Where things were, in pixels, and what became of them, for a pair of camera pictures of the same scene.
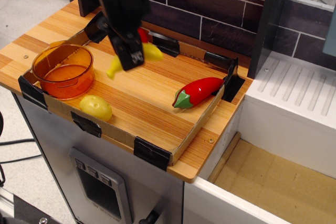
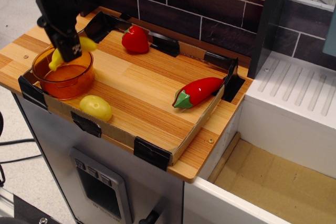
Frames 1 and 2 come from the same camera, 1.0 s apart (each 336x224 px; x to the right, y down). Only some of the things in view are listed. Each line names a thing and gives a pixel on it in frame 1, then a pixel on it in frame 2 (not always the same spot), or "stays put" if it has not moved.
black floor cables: [1, 128] stays put
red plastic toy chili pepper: [196, 91] stays put
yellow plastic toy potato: [97, 106] stays put
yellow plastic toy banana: [149, 52] to [87, 43]
